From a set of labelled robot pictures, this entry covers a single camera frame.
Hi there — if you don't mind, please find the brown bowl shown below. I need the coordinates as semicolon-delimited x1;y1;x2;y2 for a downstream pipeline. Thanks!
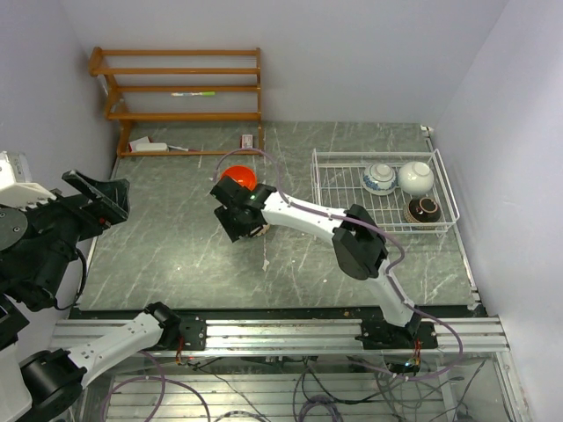
403;197;442;224

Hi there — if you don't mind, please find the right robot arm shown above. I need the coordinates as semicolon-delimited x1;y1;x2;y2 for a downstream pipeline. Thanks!
210;177;420;348

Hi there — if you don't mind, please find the red white small box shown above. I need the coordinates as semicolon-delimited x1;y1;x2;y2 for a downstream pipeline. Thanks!
240;134;254;150

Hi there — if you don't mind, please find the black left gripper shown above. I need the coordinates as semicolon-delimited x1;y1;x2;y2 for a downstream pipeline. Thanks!
1;166;130;300

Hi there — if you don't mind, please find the wooden shelf rack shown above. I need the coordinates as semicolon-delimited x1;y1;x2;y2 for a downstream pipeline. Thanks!
88;47;265;157

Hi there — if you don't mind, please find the white corner bracket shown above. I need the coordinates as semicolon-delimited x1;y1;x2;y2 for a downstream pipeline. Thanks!
420;125;434;136

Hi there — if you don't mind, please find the red white marker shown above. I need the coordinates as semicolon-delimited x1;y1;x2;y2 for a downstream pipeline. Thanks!
167;144;190;152

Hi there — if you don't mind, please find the orange bowl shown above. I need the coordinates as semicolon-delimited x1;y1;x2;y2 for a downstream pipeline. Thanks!
221;165;258;191

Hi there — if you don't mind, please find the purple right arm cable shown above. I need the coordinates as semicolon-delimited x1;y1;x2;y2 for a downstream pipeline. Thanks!
211;148;465;382

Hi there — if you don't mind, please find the white flat box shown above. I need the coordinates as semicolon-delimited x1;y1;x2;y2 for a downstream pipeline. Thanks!
128;136;169;153

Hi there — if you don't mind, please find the white ribbed bowl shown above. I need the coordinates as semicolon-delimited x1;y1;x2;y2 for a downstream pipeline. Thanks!
398;161;435;196

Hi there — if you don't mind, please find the aluminium rail frame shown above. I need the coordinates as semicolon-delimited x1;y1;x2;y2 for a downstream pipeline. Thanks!
48;316;524;422

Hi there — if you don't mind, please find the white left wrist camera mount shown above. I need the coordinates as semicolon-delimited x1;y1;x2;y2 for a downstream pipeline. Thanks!
0;151;56;209

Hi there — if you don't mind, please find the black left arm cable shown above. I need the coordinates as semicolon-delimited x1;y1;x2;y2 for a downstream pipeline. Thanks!
52;248;89;311

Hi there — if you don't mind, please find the green white pen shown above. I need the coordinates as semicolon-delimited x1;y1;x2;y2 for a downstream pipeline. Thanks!
171;91;216;98

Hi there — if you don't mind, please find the blue patterned white bowl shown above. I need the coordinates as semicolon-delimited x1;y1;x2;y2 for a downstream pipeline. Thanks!
361;164;398;196

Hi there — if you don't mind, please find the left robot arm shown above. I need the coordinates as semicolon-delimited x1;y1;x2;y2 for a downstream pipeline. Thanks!
1;170;186;421

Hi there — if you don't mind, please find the white wire dish rack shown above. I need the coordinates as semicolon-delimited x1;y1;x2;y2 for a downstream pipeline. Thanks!
311;148;461;241

